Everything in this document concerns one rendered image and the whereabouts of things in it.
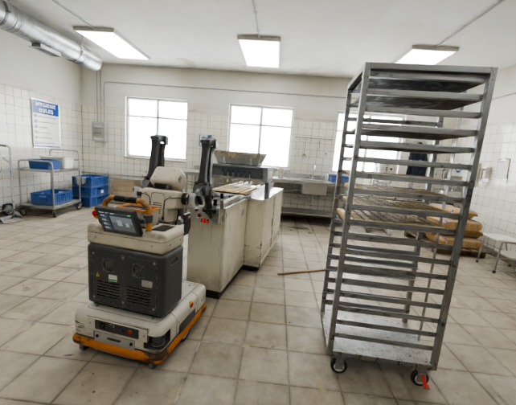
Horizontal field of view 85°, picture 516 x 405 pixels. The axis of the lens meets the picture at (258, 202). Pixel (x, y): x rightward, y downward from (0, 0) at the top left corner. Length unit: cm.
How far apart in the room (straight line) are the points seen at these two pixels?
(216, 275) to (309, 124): 445
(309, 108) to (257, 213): 377
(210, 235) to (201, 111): 440
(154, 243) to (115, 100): 580
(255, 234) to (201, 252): 76
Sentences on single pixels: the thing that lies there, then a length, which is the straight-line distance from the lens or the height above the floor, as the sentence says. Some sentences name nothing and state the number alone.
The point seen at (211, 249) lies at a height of 47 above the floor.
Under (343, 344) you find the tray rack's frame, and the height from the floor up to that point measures 15.
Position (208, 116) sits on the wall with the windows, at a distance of 649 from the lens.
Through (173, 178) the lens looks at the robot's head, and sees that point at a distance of 207.
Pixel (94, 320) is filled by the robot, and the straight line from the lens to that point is 208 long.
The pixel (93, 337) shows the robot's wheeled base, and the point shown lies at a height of 13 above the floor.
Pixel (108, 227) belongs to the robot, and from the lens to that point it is 187.
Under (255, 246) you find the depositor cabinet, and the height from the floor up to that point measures 32.
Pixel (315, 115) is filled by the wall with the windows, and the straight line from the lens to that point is 637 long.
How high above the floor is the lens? 130
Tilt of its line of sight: 9 degrees down
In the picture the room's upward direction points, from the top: 4 degrees clockwise
